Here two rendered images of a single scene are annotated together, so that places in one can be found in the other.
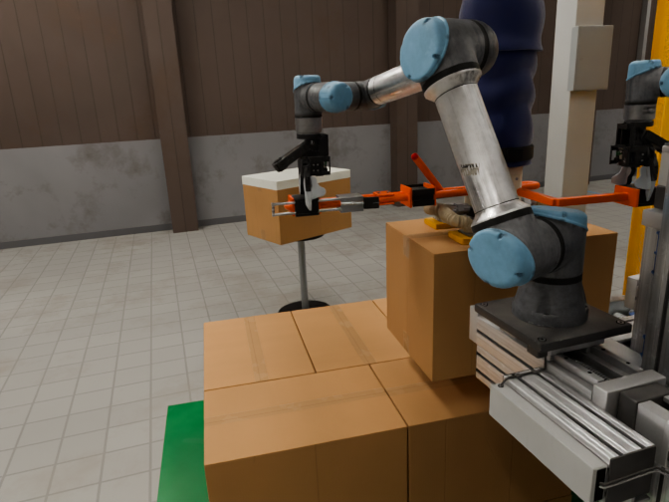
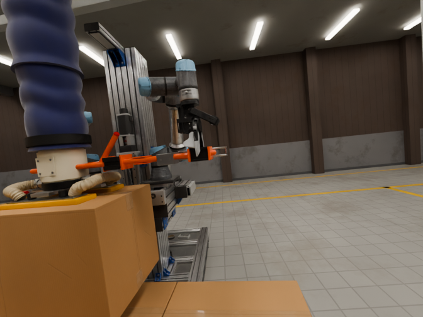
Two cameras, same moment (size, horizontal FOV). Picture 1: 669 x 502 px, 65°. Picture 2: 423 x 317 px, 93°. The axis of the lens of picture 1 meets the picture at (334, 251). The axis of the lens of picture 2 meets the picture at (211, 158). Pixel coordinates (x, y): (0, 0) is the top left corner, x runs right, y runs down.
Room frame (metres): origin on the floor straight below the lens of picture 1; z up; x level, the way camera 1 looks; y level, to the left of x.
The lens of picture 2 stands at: (2.20, 0.39, 1.23)
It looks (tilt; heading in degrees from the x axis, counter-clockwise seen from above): 3 degrees down; 201
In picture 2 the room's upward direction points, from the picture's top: 6 degrees counter-clockwise
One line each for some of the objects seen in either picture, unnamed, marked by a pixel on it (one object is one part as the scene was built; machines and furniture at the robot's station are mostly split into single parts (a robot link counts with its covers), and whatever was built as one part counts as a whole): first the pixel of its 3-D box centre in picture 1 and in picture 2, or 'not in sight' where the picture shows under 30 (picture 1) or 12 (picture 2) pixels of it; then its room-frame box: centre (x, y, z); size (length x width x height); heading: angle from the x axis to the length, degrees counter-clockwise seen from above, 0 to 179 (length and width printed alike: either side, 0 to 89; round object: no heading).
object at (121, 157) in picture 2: (417, 194); (118, 162); (1.57, -0.26, 1.20); 0.10 x 0.08 x 0.06; 12
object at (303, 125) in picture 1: (308, 125); (189, 97); (1.50, 0.06, 1.42); 0.08 x 0.08 x 0.05
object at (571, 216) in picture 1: (553, 238); (159, 155); (1.02, -0.44, 1.20); 0.13 x 0.12 x 0.14; 126
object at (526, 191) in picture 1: (451, 200); (123, 161); (1.46, -0.34, 1.20); 0.93 x 0.30 x 0.04; 102
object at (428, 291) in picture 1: (491, 285); (70, 243); (1.64, -0.52, 0.87); 0.60 x 0.40 x 0.40; 103
